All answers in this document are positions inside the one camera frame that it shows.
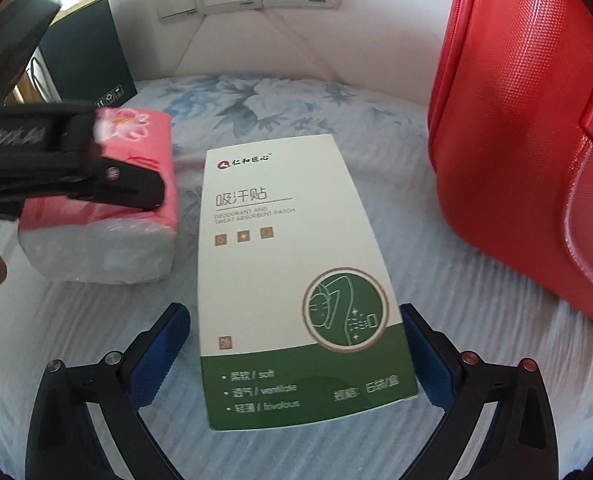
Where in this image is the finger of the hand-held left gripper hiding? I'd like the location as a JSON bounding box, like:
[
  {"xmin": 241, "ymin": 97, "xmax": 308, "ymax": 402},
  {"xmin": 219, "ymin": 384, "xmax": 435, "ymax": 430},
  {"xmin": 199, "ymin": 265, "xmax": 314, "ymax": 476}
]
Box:
[{"xmin": 69, "ymin": 152, "xmax": 168, "ymax": 211}]

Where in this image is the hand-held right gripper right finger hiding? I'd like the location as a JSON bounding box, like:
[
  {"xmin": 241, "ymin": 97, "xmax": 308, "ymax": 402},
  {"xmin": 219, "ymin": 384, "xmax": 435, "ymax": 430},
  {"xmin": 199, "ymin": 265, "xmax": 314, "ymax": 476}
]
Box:
[{"xmin": 400, "ymin": 303, "xmax": 559, "ymax": 480}]

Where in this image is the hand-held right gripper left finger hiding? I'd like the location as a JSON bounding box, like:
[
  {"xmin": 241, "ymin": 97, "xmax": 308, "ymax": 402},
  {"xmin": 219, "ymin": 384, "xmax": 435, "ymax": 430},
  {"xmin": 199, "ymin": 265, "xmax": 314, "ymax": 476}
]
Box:
[{"xmin": 25, "ymin": 302, "xmax": 192, "ymax": 480}]

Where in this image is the pink tissue pack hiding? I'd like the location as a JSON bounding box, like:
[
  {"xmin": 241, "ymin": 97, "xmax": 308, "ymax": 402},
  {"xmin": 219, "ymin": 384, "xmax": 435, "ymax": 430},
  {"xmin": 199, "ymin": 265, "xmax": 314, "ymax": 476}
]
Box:
[{"xmin": 17, "ymin": 107, "xmax": 178, "ymax": 285}]

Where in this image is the white and green box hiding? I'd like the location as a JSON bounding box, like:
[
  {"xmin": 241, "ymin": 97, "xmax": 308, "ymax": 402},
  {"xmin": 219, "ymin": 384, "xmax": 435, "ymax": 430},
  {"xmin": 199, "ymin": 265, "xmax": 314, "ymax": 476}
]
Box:
[{"xmin": 198, "ymin": 135, "xmax": 419, "ymax": 431}]

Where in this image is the black cardboard box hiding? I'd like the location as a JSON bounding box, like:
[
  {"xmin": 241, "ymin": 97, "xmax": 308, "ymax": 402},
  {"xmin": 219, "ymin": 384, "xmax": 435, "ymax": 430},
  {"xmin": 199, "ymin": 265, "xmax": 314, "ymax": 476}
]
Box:
[{"xmin": 14, "ymin": 0, "xmax": 138, "ymax": 109}]

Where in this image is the blue floral bed sheet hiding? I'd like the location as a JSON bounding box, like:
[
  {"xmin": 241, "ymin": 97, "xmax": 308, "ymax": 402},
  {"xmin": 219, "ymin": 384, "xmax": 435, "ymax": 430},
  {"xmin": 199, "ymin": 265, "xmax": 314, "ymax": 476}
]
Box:
[{"xmin": 0, "ymin": 77, "xmax": 593, "ymax": 480}]

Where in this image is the red plastic carry case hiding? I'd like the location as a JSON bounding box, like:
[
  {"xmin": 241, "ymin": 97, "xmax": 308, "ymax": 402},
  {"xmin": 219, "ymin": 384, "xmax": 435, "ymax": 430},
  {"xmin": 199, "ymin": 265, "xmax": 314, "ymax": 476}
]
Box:
[{"xmin": 429, "ymin": 0, "xmax": 593, "ymax": 331}]

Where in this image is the white padded headboard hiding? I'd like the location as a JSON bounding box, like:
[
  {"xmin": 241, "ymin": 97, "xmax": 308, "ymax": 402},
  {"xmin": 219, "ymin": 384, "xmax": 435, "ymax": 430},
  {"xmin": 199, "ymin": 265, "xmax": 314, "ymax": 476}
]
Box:
[{"xmin": 111, "ymin": 0, "xmax": 457, "ymax": 106}]

